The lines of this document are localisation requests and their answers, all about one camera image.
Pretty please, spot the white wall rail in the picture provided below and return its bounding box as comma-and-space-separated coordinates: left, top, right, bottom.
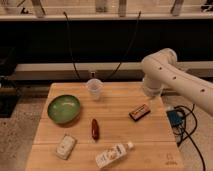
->
10, 61, 213, 81

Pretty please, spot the green bowl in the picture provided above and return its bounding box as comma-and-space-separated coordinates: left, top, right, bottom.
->
47, 95, 81, 124

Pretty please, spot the black hanging cable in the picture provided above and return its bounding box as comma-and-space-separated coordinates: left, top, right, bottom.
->
105, 10, 142, 81
62, 11, 82, 81

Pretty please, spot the white plastic bottle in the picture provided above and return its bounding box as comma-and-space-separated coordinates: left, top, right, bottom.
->
95, 142, 134, 169

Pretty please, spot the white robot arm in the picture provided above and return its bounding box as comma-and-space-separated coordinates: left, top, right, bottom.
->
141, 48, 213, 116

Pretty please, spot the black orange eraser block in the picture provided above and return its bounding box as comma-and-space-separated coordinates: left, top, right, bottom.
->
129, 104, 151, 121

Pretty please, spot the right black hanging cable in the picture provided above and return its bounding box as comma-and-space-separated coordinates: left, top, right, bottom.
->
105, 10, 142, 81

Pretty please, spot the black floor cable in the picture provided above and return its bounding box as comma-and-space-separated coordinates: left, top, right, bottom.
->
170, 104, 208, 171

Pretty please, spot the red brown sausage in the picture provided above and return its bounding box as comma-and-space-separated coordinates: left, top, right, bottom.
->
92, 119, 99, 140

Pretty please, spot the black cart at left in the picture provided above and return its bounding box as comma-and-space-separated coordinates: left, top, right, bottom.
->
0, 46, 21, 118

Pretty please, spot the left black hanging cable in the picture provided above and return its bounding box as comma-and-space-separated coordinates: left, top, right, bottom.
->
62, 11, 82, 81

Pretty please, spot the clear plastic cup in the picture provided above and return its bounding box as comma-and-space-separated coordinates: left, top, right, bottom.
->
86, 78, 103, 101

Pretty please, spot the blue device on floor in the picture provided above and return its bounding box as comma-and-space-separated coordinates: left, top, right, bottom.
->
167, 110, 183, 127

